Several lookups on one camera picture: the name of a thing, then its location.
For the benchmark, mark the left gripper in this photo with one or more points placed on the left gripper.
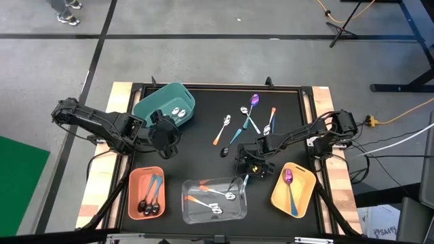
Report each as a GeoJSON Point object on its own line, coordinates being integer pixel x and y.
{"type": "Point", "coordinates": [164, 135]}

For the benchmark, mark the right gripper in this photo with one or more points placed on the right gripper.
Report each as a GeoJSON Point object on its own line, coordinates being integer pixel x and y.
{"type": "Point", "coordinates": [252, 157]}

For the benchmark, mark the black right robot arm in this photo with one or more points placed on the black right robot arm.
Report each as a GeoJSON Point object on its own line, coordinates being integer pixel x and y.
{"type": "Point", "coordinates": [305, 132]}

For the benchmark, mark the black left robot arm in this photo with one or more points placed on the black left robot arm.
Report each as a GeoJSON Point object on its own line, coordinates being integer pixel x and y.
{"type": "Point", "coordinates": [101, 122]}

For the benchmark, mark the yellow plastic bin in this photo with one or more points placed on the yellow plastic bin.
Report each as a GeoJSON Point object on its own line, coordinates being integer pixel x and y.
{"type": "Point", "coordinates": [305, 186]}

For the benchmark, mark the orange plastic bin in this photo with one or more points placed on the orange plastic bin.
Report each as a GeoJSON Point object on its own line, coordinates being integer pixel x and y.
{"type": "Point", "coordinates": [134, 189]}

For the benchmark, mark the teal plastic bin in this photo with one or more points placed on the teal plastic bin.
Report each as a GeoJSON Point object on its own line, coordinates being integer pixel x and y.
{"type": "Point", "coordinates": [169, 98]}

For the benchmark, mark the clear plastic bin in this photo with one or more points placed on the clear plastic bin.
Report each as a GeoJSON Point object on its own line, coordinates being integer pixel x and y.
{"type": "Point", "coordinates": [190, 218]}

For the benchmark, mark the black support strut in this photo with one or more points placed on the black support strut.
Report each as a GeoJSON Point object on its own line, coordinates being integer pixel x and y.
{"type": "Point", "coordinates": [334, 209]}
{"type": "Point", "coordinates": [105, 203]}

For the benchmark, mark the white cardboard box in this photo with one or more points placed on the white cardboard box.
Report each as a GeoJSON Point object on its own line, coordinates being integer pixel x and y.
{"type": "Point", "coordinates": [379, 220]}

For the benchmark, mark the green floor mat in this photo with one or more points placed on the green floor mat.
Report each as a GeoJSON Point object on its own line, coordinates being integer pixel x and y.
{"type": "Point", "coordinates": [20, 186]}

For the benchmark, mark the black tripod stand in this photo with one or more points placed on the black tripod stand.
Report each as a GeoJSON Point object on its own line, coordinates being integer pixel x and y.
{"type": "Point", "coordinates": [340, 30]}

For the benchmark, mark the person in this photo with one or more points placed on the person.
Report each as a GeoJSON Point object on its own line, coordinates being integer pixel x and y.
{"type": "Point", "coordinates": [68, 19]}

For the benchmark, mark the dark grey chair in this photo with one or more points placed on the dark grey chair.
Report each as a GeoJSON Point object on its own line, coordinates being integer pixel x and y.
{"type": "Point", "coordinates": [427, 169]}

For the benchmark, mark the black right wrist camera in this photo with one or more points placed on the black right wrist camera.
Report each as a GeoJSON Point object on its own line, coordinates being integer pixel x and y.
{"type": "Point", "coordinates": [269, 143]}

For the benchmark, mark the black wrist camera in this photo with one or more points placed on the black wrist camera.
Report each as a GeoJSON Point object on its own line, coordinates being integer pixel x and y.
{"type": "Point", "coordinates": [157, 116]}
{"type": "Point", "coordinates": [269, 143]}

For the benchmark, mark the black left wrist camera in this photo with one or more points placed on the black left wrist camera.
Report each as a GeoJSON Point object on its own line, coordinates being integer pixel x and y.
{"type": "Point", "coordinates": [157, 116]}

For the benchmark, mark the small black frame bracket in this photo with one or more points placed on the small black frame bracket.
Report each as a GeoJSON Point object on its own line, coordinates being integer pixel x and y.
{"type": "Point", "coordinates": [154, 82]}
{"type": "Point", "coordinates": [269, 82]}

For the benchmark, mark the black metal table frame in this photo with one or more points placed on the black metal table frame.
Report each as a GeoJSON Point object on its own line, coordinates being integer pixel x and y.
{"type": "Point", "coordinates": [220, 86]}

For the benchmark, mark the black camera mount beam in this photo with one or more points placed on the black camera mount beam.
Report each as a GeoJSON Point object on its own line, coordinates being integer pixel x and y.
{"type": "Point", "coordinates": [51, 238]}

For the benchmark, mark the black desk frame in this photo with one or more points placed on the black desk frame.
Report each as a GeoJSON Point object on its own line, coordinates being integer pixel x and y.
{"type": "Point", "coordinates": [390, 88]}

